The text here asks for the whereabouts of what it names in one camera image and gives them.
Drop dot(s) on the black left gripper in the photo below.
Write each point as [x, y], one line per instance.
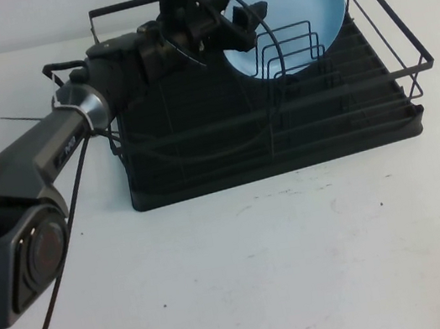
[207, 22]

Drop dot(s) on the light blue round plate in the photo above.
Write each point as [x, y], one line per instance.
[302, 1]

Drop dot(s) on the black plastic drip tray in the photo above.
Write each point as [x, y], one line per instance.
[214, 182]

